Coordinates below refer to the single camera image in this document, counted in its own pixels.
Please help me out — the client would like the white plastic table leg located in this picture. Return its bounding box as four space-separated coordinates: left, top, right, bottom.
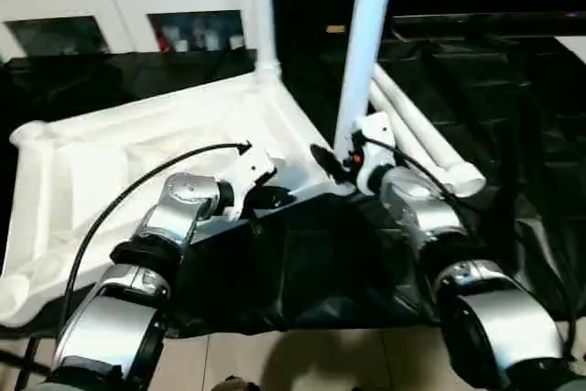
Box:
331 0 399 158
366 80 459 190
247 0 280 81
371 66 486 198

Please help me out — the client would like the black work mat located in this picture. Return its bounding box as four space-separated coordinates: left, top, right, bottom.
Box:
0 34 586 332

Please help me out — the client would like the grey left robot leg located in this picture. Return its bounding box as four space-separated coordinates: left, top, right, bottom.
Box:
211 377 262 391

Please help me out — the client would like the black flat screen panel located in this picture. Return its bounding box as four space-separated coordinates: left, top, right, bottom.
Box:
389 11 586 26

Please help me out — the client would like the white flat board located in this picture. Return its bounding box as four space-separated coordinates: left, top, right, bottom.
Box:
554 36 586 64

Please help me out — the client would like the white glass-door cabinet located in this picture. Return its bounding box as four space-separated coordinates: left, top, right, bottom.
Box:
0 0 257 55

